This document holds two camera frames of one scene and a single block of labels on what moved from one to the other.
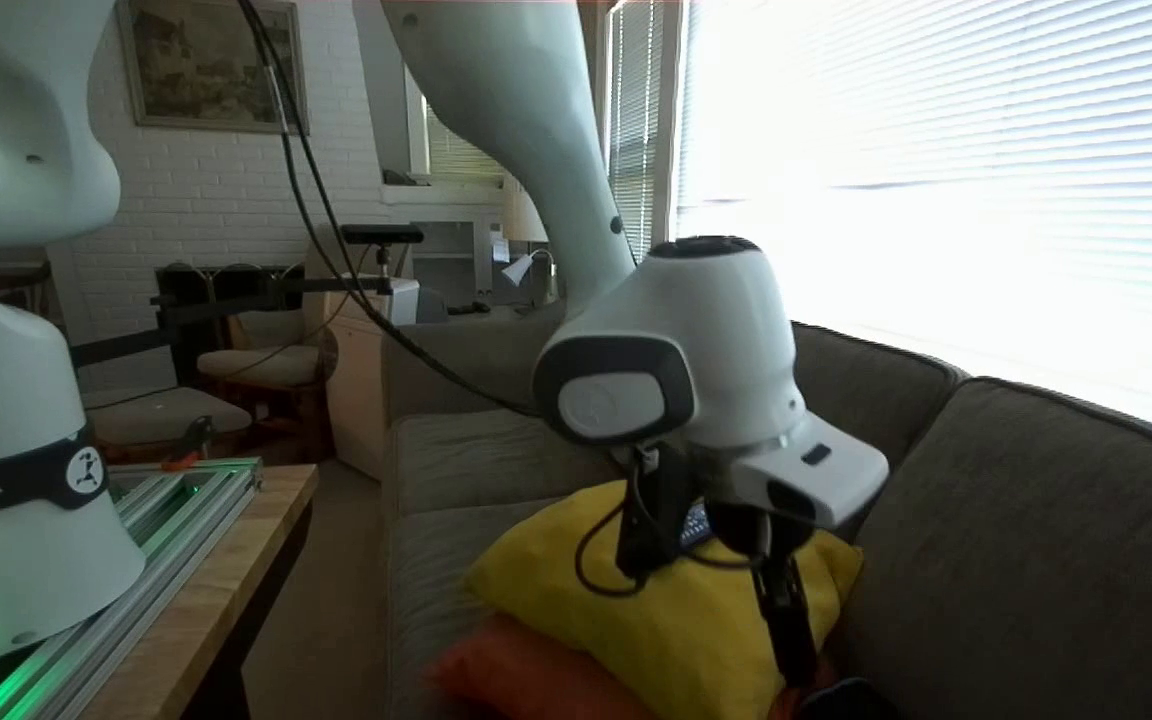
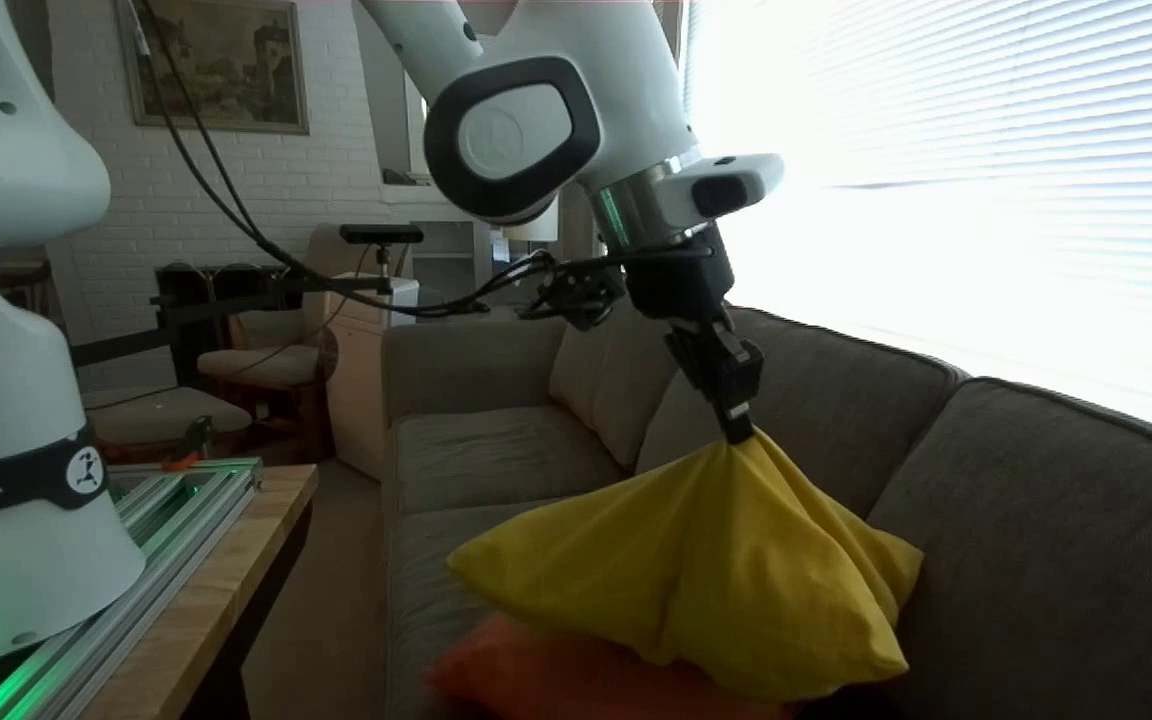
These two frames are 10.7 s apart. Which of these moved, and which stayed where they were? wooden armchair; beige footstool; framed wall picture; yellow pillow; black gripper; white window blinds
Moved: yellow pillow; black gripper
Stayed: wooden armchair; framed wall picture; white window blinds; beige footstool
